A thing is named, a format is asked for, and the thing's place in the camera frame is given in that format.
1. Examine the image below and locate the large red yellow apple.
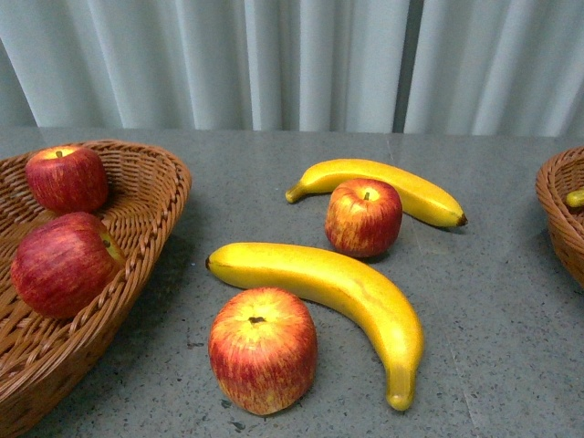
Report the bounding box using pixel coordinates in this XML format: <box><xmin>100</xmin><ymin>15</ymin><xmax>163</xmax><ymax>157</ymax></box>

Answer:
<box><xmin>208</xmin><ymin>287</ymin><xmax>318</xmax><ymax>416</ymax></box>

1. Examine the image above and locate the near yellow banana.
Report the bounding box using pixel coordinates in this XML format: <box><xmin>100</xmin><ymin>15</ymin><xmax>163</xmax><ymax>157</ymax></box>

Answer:
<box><xmin>205</xmin><ymin>242</ymin><xmax>424</xmax><ymax>412</ymax></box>

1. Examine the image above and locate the far yellow banana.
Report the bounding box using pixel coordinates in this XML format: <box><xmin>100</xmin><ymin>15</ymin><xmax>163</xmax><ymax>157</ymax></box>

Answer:
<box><xmin>285</xmin><ymin>159</ymin><xmax>468</xmax><ymax>228</ymax></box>

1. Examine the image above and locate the red apple with stem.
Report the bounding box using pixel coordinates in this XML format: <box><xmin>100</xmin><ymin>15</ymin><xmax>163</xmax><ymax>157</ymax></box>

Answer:
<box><xmin>25</xmin><ymin>144</ymin><xmax>109</xmax><ymax>214</ymax></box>

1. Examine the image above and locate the white pleated curtain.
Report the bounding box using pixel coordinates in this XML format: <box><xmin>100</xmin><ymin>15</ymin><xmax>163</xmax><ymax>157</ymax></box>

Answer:
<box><xmin>1</xmin><ymin>1</ymin><xmax>583</xmax><ymax>137</ymax></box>

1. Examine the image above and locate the right brown wicker basket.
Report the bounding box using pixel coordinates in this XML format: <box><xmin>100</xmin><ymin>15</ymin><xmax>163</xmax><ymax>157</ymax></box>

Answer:
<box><xmin>535</xmin><ymin>146</ymin><xmax>583</xmax><ymax>287</ymax></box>

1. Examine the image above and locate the brown wicker basket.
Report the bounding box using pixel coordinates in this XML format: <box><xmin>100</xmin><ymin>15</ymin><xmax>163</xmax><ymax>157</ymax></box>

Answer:
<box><xmin>535</xmin><ymin>146</ymin><xmax>583</xmax><ymax>287</ymax></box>
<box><xmin>1</xmin><ymin>140</ymin><xmax>192</xmax><ymax>437</ymax></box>

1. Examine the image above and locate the yellow banana in basket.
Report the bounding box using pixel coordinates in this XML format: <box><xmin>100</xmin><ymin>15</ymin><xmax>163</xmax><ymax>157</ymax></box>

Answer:
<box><xmin>565</xmin><ymin>188</ymin><xmax>584</xmax><ymax>208</ymax></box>

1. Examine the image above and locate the left brown wicker basket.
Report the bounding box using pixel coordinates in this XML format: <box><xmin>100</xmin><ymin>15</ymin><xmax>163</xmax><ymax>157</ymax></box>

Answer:
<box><xmin>1</xmin><ymin>140</ymin><xmax>192</xmax><ymax>437</ymax></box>

